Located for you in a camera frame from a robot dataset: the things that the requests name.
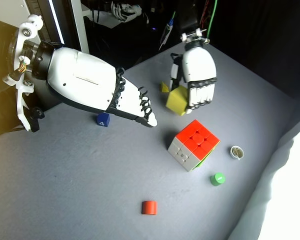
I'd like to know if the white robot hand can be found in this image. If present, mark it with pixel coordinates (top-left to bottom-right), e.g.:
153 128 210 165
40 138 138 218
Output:
46 46 158 128
169 46 218 115

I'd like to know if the large yellow block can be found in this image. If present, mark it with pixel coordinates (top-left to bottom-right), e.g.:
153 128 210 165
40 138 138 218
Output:
165 85 191 117

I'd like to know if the small blue cube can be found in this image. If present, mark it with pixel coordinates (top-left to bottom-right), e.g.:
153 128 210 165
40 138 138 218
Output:
96 112 111 128

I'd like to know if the spare white robot hand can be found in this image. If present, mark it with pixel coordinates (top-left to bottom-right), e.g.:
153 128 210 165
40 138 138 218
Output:
110 0 143 24

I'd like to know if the Rubik's cube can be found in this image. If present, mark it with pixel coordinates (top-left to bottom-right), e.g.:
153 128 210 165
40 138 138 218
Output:
167 119 221 173

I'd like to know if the green cylinder block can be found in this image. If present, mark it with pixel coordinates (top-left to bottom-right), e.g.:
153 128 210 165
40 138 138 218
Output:
209 172 226 187

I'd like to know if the red half-round block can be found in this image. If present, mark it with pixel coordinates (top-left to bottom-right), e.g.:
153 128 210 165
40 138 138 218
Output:
141 200 158 216

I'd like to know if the black backdrop curtain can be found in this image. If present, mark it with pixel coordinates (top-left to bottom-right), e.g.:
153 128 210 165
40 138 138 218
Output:
84 0 300 101

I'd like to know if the small toy bowl with spoon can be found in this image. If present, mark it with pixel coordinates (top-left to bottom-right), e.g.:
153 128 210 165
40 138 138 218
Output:
230 145 245 161

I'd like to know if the grey table cloth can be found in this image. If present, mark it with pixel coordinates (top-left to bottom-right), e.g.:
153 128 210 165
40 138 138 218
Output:
0 42 300 240

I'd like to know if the white backdrop sheet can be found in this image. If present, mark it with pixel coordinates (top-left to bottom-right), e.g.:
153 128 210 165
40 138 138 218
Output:
227 124 300 240

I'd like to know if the blue white cable connector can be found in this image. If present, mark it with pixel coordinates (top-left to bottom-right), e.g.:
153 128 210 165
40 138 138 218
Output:
160 11 178 51

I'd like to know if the green cable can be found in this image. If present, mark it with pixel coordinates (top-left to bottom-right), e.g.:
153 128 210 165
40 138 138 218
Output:
206 0 219 45

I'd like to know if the white frame post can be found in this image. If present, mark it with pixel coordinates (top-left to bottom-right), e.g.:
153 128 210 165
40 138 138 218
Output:
69 0 90 54

